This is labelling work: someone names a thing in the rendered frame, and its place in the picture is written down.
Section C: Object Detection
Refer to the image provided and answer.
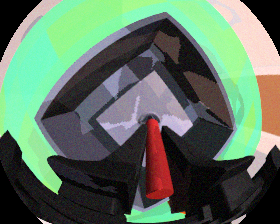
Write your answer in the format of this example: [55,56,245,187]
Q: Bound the red peg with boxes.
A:
[145,119,173,200]

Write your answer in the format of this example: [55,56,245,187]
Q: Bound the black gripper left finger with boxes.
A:
[47,124,148,214]

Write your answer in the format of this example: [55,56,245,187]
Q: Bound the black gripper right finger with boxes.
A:
[160,125,254,214]

